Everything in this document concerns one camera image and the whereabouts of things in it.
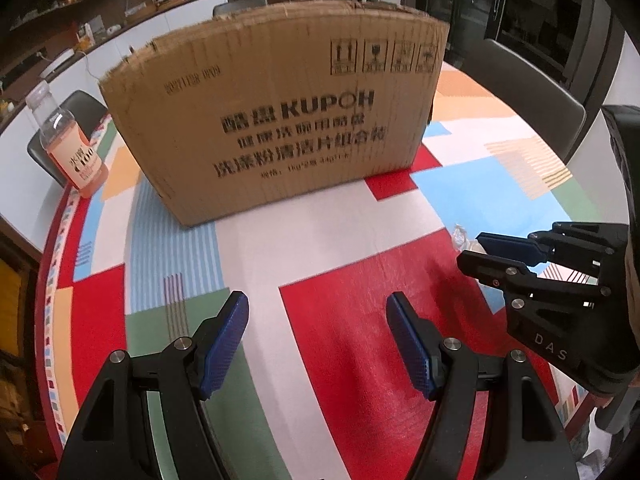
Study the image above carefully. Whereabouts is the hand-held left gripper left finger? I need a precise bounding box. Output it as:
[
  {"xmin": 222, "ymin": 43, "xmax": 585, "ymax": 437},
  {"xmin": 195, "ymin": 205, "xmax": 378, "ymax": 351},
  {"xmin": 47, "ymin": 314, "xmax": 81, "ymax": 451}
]
[{"xmin": 59, "ymin": 290, "xmax": 250, "ymax": 480}]

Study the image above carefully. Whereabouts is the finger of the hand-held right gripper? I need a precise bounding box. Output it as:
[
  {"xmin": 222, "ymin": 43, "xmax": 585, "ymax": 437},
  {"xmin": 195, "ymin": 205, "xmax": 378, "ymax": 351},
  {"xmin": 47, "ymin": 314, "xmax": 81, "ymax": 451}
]
[
  {"xmin": 477, "ymin": 221, "xmax": 629, "ymax": 281},
  {"xmin": 456, "ymin": 249, "xmax": 613, "ymax": 312}
]

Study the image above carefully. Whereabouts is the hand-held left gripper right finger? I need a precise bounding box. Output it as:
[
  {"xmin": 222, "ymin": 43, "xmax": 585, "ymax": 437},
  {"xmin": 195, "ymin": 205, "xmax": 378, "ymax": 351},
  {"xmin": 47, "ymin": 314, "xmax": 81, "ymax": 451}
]
[{"xmin": 386, "ymin": 292, "xmax": 581, "ymax": 480}]

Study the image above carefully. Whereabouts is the brown cardboard box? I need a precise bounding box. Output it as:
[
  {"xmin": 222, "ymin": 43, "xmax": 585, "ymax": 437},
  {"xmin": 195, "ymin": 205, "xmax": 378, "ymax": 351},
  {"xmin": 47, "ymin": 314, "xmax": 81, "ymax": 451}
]
[{"xmin": 98, "ymin": 0, "xmax": 451, "ymax": 228}]

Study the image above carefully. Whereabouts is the clear plastic wrapper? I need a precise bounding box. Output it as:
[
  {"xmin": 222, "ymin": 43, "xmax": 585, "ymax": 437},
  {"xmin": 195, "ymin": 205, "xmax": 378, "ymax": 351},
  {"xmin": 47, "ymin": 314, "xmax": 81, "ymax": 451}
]
[{"xmin": 449, "ymin": 224, "xmax": 483, "ymax": 253}]

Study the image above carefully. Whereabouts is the colourful patchwork tablecloth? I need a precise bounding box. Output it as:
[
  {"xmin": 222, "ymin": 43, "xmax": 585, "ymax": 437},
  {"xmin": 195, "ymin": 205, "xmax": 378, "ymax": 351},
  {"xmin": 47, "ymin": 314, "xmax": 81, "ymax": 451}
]
[{"xmin": 34, "ymin": 60, "xmax": 631, "ymax": 480}]

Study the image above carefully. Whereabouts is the dark grey chair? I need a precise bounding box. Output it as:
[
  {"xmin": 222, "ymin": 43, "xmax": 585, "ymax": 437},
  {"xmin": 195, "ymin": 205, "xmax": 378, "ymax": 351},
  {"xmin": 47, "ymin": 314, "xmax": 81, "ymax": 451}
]
[
  {"xmin": 27, "ymin": 90, "xmax": 108, "ymax": 188},
  {"xmin": 460, "ymin": 37, "xmax": 587, "ymax": 161},
  {"xmin": 212, "ymin": 0, "xmax": 268, "ymax": 18}
]

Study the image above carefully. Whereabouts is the yellow storage crate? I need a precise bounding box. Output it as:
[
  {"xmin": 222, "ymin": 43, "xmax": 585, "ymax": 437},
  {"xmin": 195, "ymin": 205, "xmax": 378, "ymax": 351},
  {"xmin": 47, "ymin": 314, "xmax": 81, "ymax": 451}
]
[{"xmin": 0, "ymin": 255, "xmax": 26, "ymax": 361}]

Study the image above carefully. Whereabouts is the black glass cabinet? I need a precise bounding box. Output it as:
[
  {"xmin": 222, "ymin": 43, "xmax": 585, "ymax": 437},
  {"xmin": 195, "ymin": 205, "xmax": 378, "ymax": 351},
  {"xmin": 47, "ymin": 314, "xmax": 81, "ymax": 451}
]
[{"xmin": 417, "ymin": 0, "xmax": 626, "ymax": 86}]

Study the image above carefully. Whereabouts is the orange drink bottle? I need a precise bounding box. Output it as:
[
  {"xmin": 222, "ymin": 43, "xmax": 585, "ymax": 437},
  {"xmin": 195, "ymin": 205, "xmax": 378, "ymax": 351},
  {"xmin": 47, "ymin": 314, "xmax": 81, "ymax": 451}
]
[{"xmin": 26, "ymin": 82, "xmax": 110, "ymax": 202}]

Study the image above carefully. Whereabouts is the white round tray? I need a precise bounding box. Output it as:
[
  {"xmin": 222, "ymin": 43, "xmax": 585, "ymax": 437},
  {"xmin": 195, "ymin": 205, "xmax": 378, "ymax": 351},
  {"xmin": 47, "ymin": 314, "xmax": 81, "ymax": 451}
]
[{"xmin": 40, "ymin": 50, "xmax": 77, "ymax": 79}]

